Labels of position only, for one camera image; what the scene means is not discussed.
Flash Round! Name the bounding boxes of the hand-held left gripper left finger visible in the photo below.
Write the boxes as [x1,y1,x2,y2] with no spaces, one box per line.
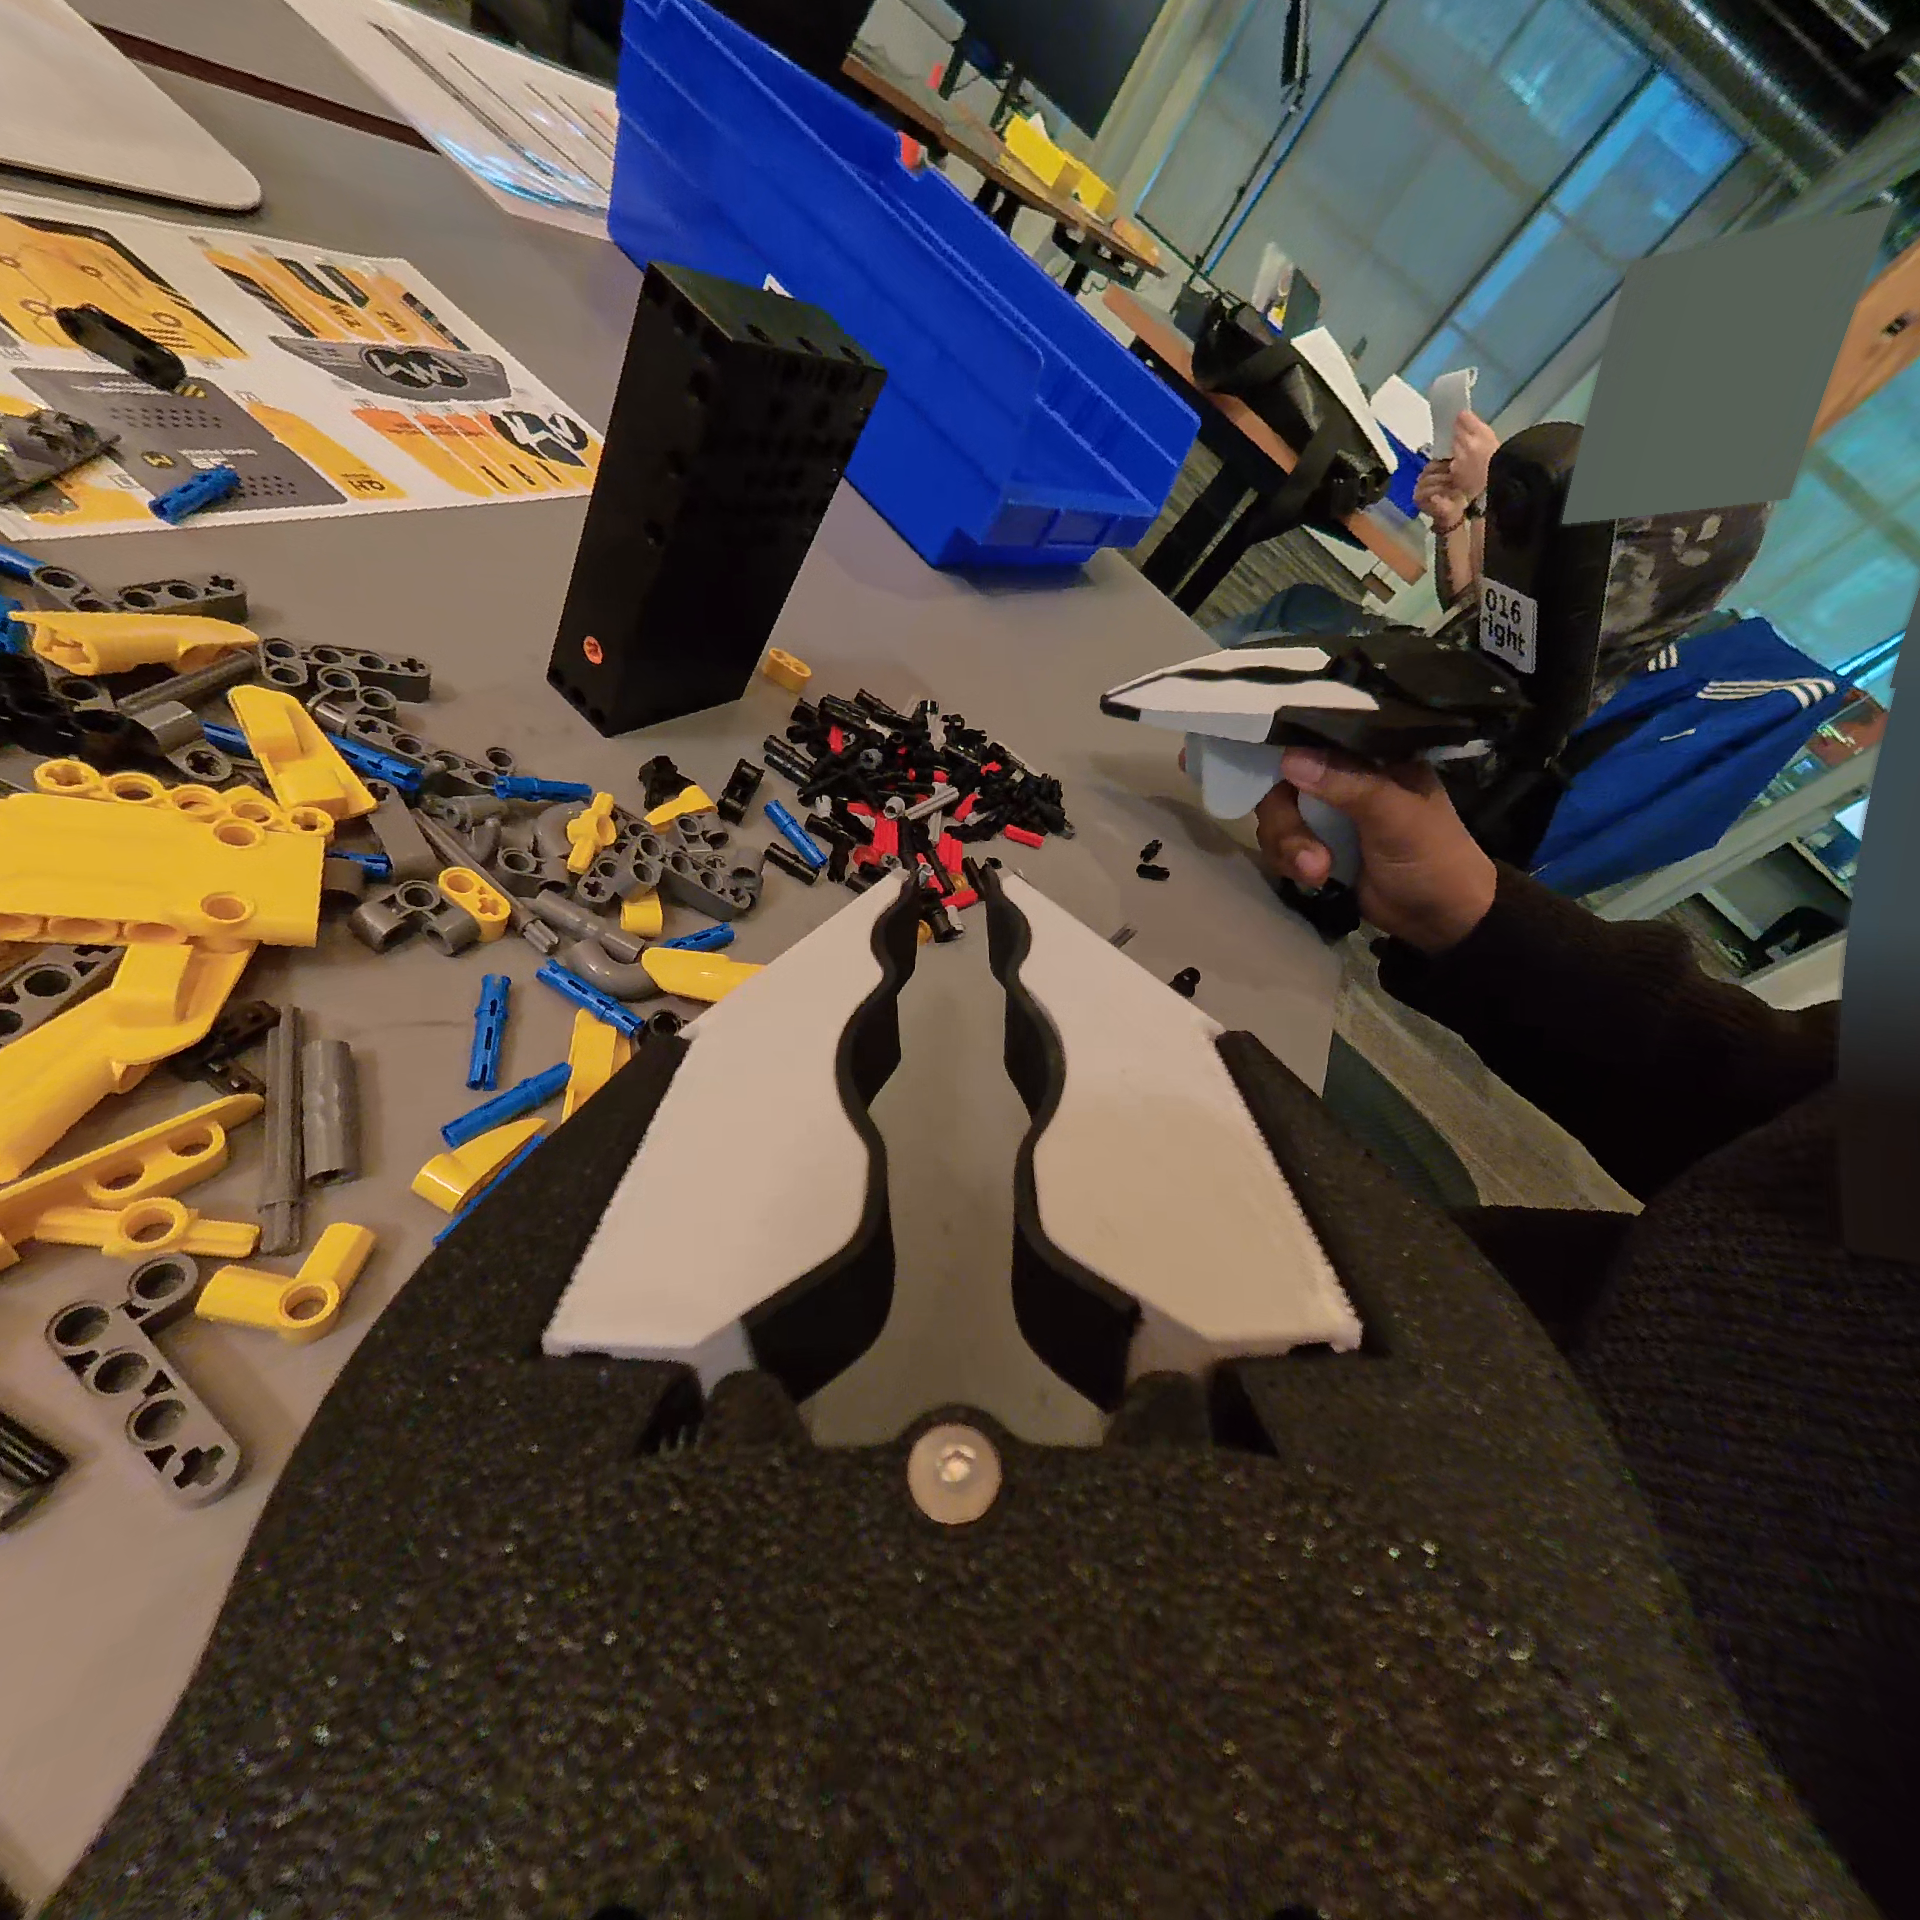
[539,871,922,1403]

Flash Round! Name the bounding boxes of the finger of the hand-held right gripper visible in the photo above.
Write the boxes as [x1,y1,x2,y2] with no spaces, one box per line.
[1155,643,1361,693]
[1103,667,1384,747]

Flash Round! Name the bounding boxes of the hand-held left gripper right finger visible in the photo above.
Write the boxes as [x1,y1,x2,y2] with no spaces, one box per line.
[983,865,1367,1412]

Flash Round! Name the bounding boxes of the pile of black red pins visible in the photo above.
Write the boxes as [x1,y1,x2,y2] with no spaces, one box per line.
[767,688,1075,947]

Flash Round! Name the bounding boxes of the person's right forearm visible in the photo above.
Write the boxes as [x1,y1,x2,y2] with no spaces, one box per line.
[1372,856,1849,1201]

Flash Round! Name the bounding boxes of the person's right hand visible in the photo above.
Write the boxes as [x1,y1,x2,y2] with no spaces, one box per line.
[1254,742,1503,952]

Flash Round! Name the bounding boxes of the black bag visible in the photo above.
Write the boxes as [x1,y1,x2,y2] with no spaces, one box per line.
[1190,293,1403,518]

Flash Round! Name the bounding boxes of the blue jacket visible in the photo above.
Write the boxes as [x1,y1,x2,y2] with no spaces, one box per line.
[1529,615,1864,899]

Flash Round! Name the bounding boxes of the blue storage bin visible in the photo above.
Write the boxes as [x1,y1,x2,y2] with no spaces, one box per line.
[609,0,1203,571]

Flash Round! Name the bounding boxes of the black perforated block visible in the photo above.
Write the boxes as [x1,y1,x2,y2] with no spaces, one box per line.
[551,263,888,741]

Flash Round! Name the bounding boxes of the person's black knit sweater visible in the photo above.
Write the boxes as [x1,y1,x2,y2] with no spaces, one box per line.
[1463,1088,1920,1920]

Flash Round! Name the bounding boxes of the pile of yellow grey beams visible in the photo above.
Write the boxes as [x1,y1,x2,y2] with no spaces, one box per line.
[0,547,768,1532]

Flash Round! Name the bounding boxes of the yellow black sticker sheet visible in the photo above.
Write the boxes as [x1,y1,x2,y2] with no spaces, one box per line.
[0,188,607,541]

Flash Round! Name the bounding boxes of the white instruction sheet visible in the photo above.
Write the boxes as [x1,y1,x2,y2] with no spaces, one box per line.
[286,0,620,231]

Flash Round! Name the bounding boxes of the white desk stand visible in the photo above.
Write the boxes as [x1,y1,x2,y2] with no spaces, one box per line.
[0,0,266,213]

